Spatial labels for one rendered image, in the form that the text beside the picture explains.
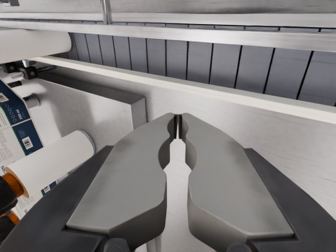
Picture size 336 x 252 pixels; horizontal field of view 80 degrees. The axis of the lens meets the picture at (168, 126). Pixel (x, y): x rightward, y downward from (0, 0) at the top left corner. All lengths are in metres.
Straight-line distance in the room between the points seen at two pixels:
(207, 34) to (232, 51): 0.09
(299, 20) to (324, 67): 0.06
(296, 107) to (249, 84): 0.07
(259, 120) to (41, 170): 0.47
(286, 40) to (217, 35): 0.06
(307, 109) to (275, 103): 0.03
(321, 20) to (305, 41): 0.09
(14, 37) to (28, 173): 0.28
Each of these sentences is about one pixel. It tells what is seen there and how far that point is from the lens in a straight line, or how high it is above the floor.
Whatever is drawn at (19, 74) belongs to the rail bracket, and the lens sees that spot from 0.66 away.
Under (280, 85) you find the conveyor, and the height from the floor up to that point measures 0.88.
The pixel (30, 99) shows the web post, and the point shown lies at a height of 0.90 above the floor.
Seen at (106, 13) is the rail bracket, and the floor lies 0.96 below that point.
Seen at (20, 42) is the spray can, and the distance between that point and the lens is 0.46.
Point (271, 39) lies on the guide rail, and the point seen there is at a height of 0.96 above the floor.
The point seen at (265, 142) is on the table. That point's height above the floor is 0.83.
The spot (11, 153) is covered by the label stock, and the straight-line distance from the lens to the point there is 0.77.
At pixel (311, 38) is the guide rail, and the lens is 0.20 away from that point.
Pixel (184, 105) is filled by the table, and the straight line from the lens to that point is 0.41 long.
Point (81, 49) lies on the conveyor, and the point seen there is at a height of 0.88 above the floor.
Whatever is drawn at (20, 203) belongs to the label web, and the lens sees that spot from 0.88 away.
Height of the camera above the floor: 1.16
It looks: 46 degrees down
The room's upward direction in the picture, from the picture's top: 128 degrees counter-clockwise
